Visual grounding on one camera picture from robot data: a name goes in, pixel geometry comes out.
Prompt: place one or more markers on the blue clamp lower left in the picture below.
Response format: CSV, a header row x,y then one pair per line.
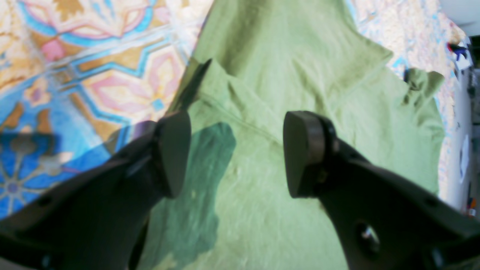
x,y
460,55

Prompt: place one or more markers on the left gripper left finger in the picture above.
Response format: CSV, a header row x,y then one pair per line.
x,y
93,221

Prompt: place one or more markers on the green t-shirt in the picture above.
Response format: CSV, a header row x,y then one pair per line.
x,y
284,97

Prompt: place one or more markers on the patterned tablecloth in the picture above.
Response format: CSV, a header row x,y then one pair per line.
x,y
75,74

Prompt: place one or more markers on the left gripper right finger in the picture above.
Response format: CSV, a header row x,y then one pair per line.
x,y
383,221

